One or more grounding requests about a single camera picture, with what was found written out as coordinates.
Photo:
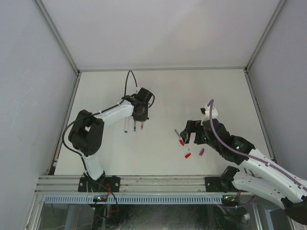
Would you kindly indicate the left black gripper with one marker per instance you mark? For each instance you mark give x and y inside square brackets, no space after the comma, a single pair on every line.
[141,118]

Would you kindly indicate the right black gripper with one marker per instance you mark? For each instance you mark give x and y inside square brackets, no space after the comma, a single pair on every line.
[197,132]

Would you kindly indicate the blue white marker pen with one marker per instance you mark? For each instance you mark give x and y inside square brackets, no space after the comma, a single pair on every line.
[126,125]

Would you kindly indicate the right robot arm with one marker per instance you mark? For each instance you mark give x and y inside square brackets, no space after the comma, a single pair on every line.
[255,172]

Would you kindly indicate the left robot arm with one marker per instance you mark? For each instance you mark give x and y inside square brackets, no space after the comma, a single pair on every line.
[86,131]

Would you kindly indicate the thin white red-tip pen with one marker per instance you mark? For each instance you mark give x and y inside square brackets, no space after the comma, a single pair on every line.
[180,138]

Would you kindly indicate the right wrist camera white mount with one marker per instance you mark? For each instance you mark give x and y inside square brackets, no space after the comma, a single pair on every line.
[206,113]

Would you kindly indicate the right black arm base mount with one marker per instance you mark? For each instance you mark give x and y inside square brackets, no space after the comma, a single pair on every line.
[214,184]

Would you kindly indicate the blue cable duct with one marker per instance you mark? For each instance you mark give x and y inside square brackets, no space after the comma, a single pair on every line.
[134,199]

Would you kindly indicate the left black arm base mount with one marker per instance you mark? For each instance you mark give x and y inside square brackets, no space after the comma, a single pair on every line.
[105,184]

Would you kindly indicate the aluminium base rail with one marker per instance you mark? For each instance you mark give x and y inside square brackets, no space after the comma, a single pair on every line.
[68,184]

